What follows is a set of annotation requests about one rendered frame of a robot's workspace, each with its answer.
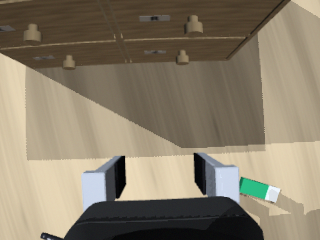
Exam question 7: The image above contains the black aaa battery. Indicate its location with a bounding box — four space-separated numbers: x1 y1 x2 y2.
40 232 63 240

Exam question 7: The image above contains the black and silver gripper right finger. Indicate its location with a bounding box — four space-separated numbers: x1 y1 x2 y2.
194 152 240 205

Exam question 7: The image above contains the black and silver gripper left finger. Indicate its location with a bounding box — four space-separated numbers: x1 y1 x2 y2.
81 156 126 212

